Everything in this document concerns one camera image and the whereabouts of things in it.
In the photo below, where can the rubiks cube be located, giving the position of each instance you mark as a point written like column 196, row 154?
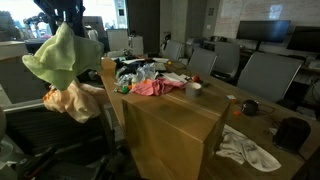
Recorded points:
column 231, row 97

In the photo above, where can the small orange piece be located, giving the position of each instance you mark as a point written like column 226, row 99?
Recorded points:
column 236, row 113

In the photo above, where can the grey office chair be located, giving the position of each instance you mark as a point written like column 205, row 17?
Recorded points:
column 226, row 58
column 172, row 50
column 50, row 133
column 201, row 61
column 266, row 76

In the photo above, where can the white paper stack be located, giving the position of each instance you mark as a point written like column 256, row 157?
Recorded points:
column 175, row 77

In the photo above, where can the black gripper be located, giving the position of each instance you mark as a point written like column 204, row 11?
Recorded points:
column 60, row 5

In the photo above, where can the black computer monitor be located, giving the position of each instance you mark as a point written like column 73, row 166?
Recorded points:
column 263, row 30
column 305, row 38

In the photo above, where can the black round speaker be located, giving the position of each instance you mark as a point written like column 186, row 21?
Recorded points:
column 250, row 107

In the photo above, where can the black rounded bag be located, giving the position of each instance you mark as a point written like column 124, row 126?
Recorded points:
column 292, row 135

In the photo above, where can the white cup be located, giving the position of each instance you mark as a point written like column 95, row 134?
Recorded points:
column 193, row 90

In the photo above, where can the crumpled clear plastic bag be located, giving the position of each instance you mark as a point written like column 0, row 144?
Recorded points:
column 140, row 75

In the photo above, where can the red ball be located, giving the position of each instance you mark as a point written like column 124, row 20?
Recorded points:
column 196, row 79

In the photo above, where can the peach shirt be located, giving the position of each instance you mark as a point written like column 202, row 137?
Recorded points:
column 76, row 103

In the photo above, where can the white paper tag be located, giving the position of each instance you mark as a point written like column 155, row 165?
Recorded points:
column 272, row 130

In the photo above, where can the yellow ball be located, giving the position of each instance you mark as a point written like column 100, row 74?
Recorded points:
column 169, row 63

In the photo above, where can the white rectangular appliance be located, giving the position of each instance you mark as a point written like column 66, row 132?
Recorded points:
column 136, row 45
column 117, row 40

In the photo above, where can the green toy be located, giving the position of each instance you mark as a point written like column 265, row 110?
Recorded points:
column 125, row 89

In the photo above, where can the pink shirt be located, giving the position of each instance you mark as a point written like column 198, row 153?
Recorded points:
column 156, row 87

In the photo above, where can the light yellow shirt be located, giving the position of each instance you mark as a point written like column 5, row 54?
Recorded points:
column 63, row 56

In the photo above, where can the white stained cloth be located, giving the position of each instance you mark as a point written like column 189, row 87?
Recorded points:
column 243, row 148

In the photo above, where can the large cardboard box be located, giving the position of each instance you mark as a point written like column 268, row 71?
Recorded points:
column 176, row 133

